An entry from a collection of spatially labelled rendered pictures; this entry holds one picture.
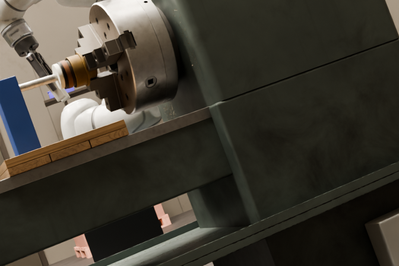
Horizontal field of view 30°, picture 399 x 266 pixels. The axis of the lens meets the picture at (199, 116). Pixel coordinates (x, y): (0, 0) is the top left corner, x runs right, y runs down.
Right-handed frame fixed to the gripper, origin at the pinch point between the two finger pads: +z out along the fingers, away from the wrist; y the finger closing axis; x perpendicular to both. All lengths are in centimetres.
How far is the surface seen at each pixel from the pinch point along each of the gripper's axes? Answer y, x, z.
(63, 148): 65, 5, 24
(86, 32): 36.1, 22.5, -1.8
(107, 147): 60, 13, 29
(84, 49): 40.4, 19.6, 2.3
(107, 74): 39.8, 20.7, 11.4
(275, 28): 44, 64, 28
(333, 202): 53, 50, 72
